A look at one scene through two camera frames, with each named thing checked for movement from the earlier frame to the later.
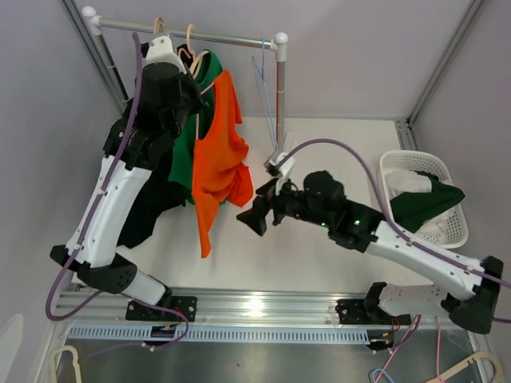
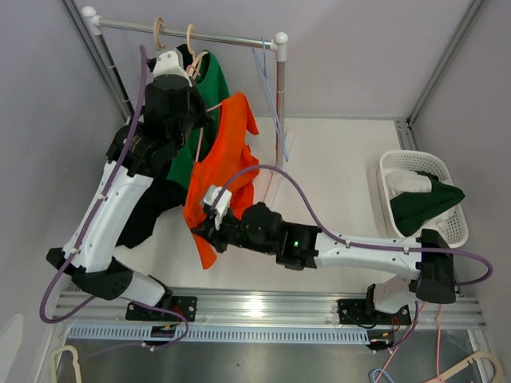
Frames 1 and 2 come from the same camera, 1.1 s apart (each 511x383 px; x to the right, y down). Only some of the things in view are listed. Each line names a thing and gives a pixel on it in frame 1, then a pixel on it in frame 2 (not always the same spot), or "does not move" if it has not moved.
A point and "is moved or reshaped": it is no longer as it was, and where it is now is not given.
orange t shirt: x=220 y=174 is moved or reshaped
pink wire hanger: x=202 y=93 to x=189 y=67
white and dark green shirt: x=420 y=201 does not move
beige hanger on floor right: x=492 y=357 does not move
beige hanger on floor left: x=53 y=375 does not move
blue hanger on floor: x=379 y=369 does not move
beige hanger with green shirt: x=196 y=54 does not move
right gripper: x=255 y=217 to x=208 y=231
